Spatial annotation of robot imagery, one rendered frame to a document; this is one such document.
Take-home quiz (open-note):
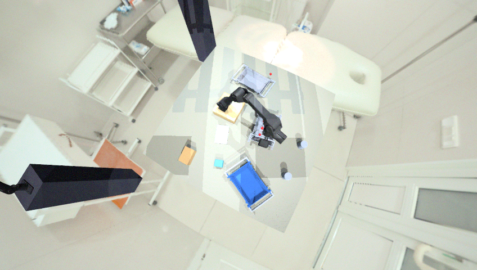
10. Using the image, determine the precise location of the light blue block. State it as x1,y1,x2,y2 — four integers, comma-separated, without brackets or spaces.
214,159,224,167

